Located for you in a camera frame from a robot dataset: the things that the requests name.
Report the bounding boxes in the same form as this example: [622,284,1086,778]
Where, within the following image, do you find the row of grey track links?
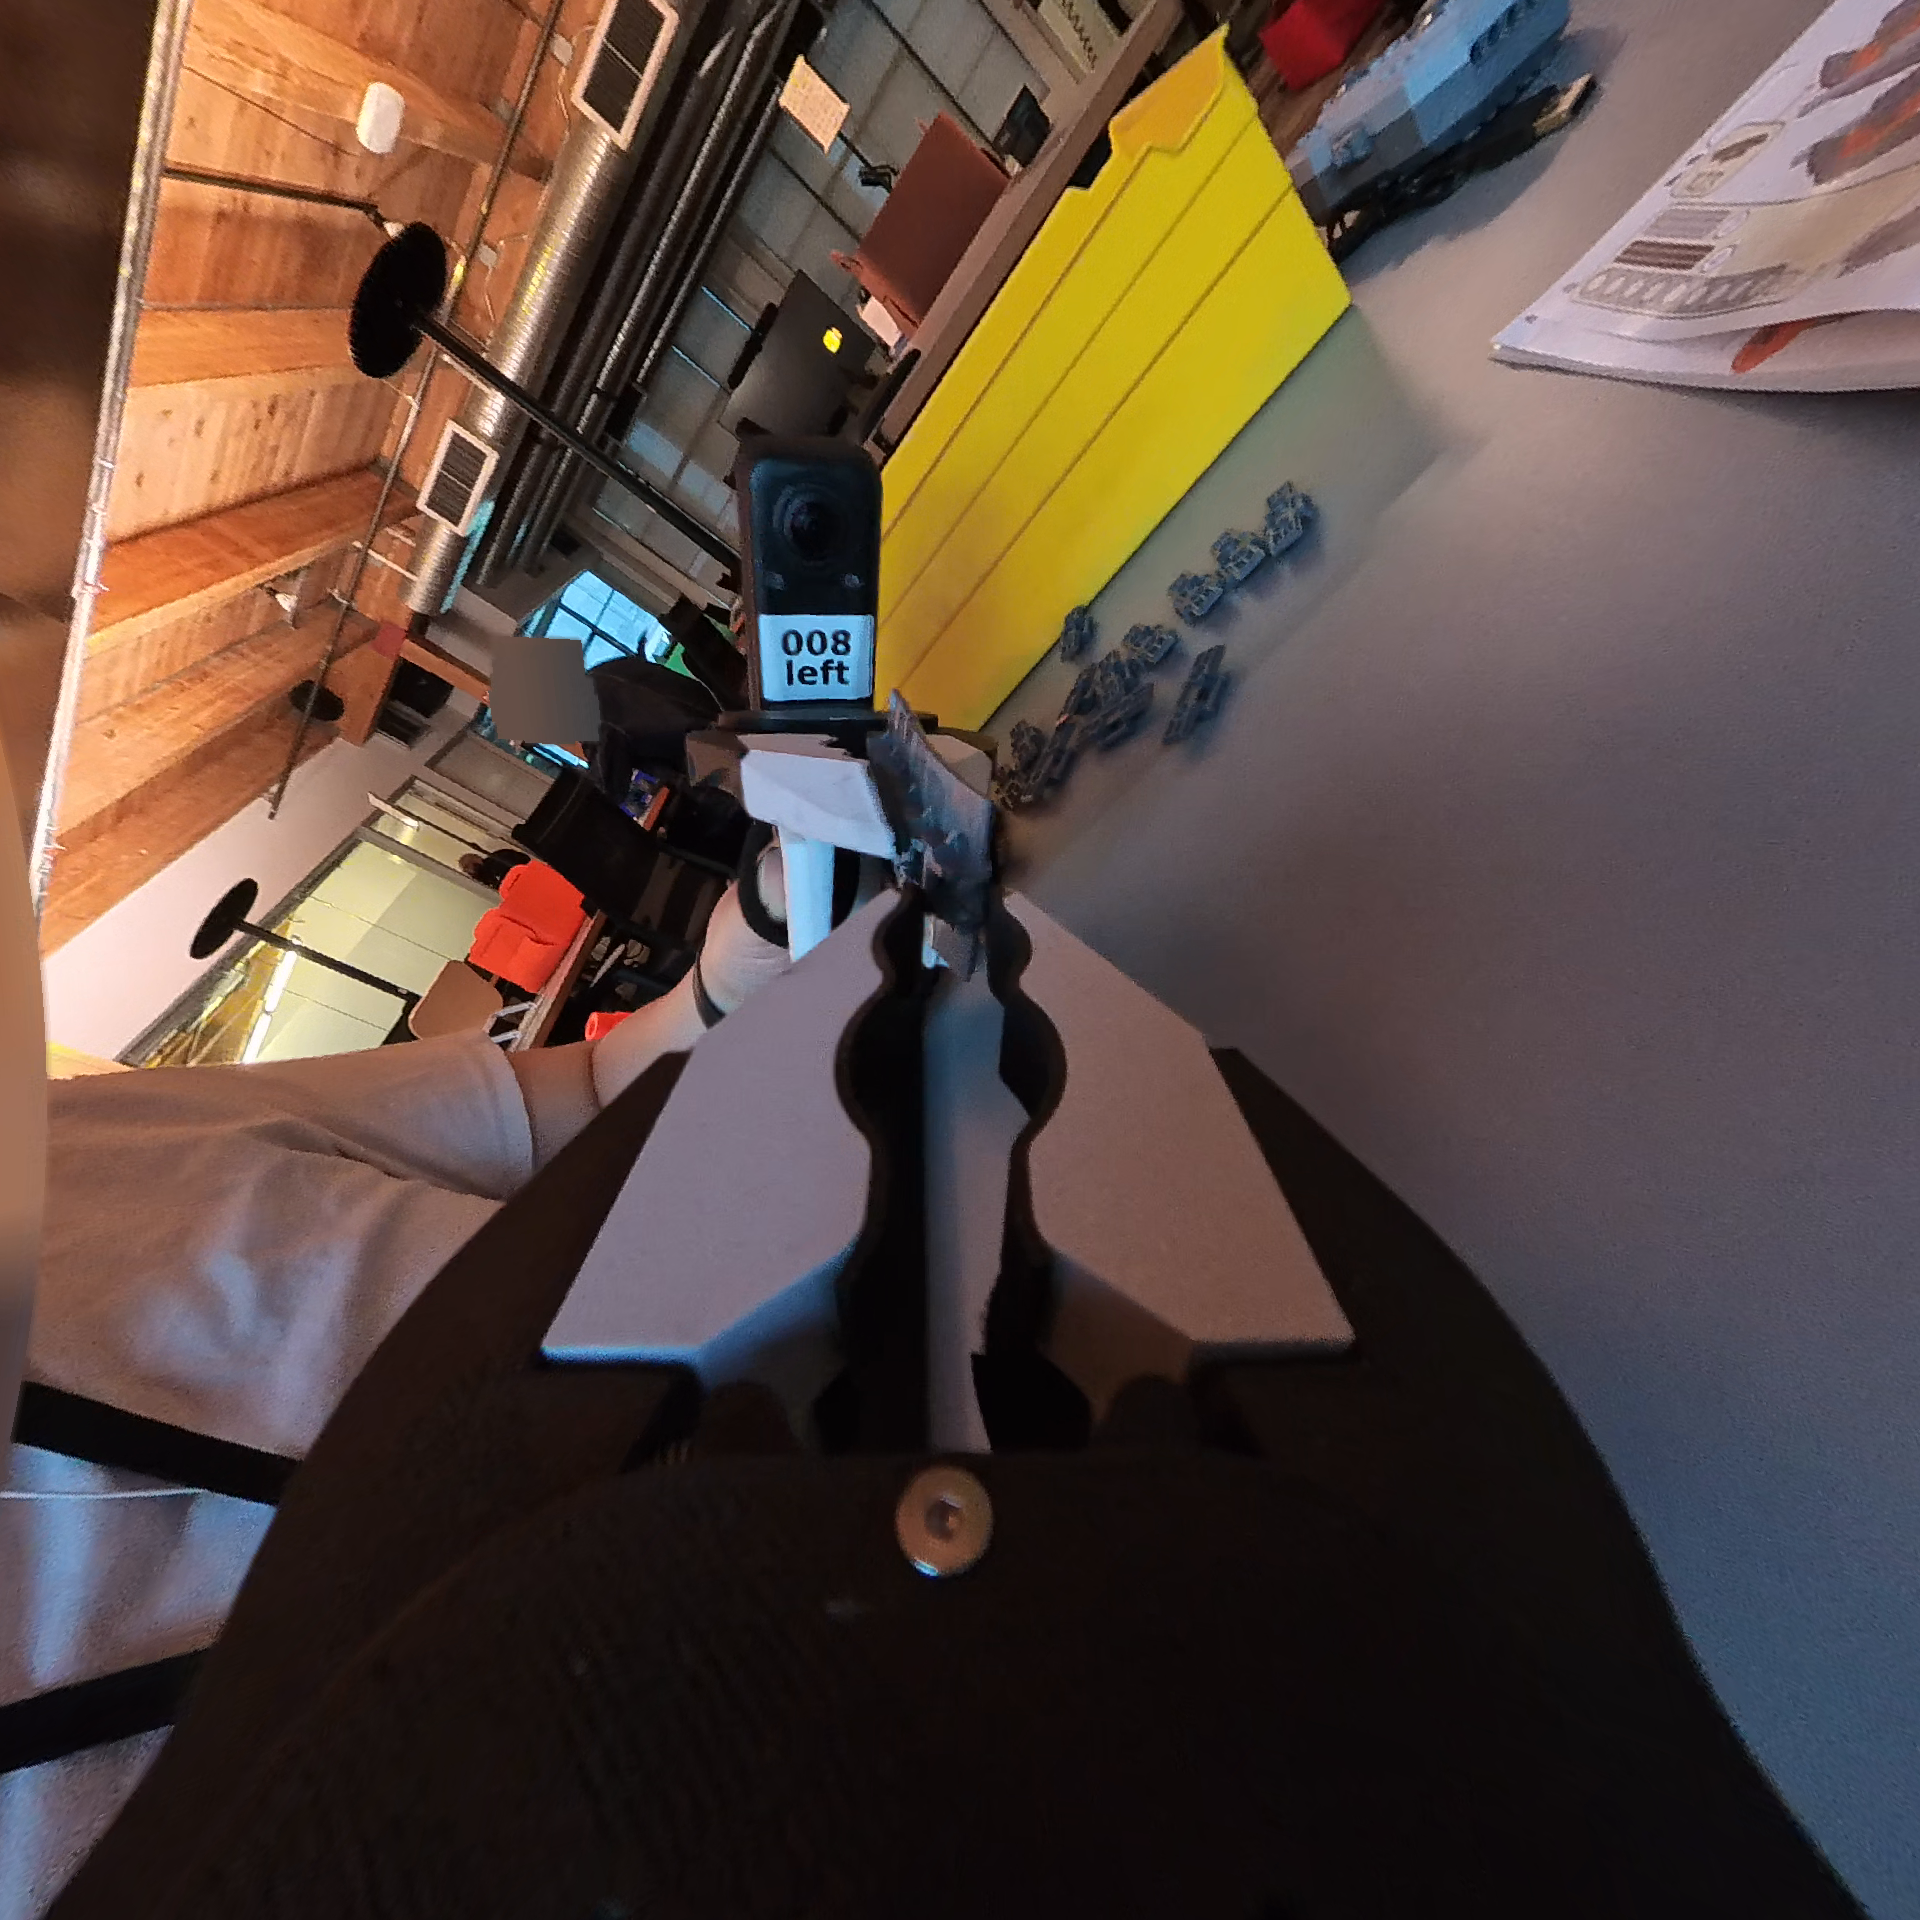
[990,480,1323,812]

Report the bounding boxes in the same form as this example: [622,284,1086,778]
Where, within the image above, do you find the person's left hand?
[695,847,799,1034]

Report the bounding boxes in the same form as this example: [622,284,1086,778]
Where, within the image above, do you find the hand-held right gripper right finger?
[984,887,1356,1408]

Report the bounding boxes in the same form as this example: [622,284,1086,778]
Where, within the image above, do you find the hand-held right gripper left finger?
[536,887,908,1419]

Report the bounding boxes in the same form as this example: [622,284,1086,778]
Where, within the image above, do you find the orange chair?
[466,862,588,982]

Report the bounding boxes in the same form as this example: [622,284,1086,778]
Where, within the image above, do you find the blue grey toy controller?
[1291,0,1577,212]

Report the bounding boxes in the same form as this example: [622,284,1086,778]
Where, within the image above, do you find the yellow plastic bin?
[876,31,1351,739]

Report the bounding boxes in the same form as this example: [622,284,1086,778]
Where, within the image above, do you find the black round-base pole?
[194,883,422,1007]
[348,223,745,573]

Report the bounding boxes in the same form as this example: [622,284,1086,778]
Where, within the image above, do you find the open instruction booklet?
[1491,0,1920,396]

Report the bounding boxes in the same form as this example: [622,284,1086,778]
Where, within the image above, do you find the black strap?
[0,1380,294,1787]

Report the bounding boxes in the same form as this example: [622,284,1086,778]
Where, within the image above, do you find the person's left forearm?
[506,1010,715,1188]

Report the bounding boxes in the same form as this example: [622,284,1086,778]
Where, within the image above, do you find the light wooden chair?
[407,959,503,1041]

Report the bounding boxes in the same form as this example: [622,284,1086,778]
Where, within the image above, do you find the grey desk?
[976,0,1920,1920]

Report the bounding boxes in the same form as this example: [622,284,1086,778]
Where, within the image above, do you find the black cable with plug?
[1318,75,1600,247]

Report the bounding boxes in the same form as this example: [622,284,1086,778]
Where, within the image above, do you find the grey toy track chain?
[868,688,1002,978]

